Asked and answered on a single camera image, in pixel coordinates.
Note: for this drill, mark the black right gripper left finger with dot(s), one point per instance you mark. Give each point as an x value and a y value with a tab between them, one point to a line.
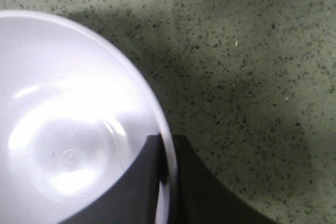
139	196

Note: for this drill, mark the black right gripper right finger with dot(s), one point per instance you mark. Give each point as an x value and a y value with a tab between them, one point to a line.
201	196

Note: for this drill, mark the purple plastic bowl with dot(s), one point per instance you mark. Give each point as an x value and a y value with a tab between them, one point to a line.
75	114

